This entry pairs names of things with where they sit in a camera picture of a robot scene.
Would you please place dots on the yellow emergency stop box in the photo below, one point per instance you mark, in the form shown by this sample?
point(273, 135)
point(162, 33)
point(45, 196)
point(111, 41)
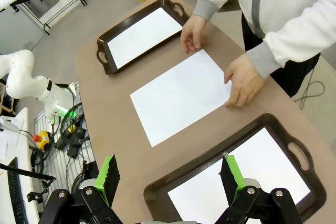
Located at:
point(43, 140)

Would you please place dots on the brown plastic serving tray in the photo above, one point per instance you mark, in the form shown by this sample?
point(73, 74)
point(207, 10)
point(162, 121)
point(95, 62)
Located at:
point(157, 190)
point(103, 49)

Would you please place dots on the white slatted panel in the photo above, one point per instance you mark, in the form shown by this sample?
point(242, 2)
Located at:
point(57, 163)

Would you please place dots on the white A4 paper sheet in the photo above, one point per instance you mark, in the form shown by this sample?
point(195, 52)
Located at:
point(181, 95)
point(144, 36)
point(267, 176)

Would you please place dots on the person's left forearm grey sleeve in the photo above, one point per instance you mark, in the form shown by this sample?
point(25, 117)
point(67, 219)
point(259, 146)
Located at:
point(294, 37)

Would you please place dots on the black power adapter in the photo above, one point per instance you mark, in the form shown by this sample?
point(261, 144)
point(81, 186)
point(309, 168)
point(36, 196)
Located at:
point(73, 150)

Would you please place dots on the black metal rod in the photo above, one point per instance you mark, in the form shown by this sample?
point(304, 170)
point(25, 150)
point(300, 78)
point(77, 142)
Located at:
point(26, 172)

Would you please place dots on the person's left hand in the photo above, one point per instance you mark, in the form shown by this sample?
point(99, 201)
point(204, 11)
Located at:
point(245, 79)

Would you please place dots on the person's right hand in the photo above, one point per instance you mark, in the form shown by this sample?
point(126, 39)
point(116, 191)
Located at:
point(194, 32)

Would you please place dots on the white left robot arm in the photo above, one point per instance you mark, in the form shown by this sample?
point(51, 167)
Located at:
point(21, 69)

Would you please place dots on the wooden frame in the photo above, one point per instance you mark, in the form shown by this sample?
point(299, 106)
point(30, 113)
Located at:
point(6, 106)

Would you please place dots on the white computer desk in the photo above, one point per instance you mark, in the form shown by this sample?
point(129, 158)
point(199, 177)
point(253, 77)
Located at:
point(26, 142)

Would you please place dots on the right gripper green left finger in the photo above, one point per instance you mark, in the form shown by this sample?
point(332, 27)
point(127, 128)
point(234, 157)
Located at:
point(102, 182)

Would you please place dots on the black keyboard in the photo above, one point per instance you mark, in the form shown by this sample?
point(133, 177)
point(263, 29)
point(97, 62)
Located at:
point(15, 192)

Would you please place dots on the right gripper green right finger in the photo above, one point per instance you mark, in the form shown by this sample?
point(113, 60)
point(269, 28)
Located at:
point(236, 179)

